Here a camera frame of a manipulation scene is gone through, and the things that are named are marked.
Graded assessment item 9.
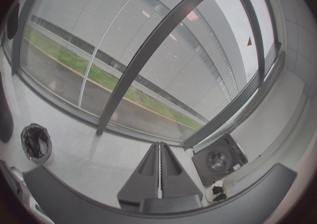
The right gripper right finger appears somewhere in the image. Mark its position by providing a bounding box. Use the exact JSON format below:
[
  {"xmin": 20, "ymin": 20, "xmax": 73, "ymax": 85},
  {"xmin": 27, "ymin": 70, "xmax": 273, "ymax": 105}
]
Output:
[{"xmin": 160, "ymin": 141, "xmax": 203, "ymax": 208}]

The window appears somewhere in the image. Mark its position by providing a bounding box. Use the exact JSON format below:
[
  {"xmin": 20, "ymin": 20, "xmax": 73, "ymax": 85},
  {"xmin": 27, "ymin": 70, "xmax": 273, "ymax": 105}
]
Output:
[{"xmin": 11, "ymin": 0, "xmax": 285, "ymax": 152}]

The black plastic bag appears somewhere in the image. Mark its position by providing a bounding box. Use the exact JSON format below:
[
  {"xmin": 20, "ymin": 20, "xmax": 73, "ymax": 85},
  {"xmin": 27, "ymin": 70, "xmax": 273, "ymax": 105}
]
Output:
[{"xmin": 20, "ymin": 123, "xmax": 50, "ymax": 159}]

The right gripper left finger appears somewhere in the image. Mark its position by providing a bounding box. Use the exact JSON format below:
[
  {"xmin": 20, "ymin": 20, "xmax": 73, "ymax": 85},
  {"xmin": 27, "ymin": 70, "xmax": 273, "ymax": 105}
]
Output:
[{"xmin": 117, "ymin": 142, "xmax": 160, "ymax": 209}]

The white perforated laundry basket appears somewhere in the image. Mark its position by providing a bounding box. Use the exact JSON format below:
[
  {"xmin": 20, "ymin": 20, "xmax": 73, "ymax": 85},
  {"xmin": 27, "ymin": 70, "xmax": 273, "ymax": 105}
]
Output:
[{"xmin": 205, "ymin": 179, "xmax": 232, "ymax": 204}]

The white trash bin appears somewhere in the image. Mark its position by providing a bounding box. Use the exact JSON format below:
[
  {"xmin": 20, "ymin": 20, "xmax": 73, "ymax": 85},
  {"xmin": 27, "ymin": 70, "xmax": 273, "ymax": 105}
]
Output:
[{"xmin": 20, "ymin": 123, "xmax": 54, "ymax": 165}]

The dark grey washing machine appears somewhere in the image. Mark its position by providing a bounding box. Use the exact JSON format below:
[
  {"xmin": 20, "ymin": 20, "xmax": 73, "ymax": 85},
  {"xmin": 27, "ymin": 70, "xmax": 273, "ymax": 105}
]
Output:
[{"xmin": 192, "ymin": 133, "xmax": 248, "ymax": 187}]

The black plastic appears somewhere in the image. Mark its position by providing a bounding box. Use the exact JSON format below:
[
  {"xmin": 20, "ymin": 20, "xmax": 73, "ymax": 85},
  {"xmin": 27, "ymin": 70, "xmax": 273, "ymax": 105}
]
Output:
[{"xmin": 27, "ymin": 133, "xmax": 47, "ymax": 157}]

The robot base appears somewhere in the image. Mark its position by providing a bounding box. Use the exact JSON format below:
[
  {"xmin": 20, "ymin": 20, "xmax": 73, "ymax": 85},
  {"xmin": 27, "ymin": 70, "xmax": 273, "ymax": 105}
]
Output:
[{"xmin": 0, "ymin": 160, "xmax": 53, "ymax": 224}]

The black garment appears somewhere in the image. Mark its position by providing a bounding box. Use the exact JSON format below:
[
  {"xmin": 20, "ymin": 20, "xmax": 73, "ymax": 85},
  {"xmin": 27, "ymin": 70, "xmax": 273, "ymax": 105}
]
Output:
[{"xmin": 212, "ymin": 186, "xmax": 227, "ymax": 202}]

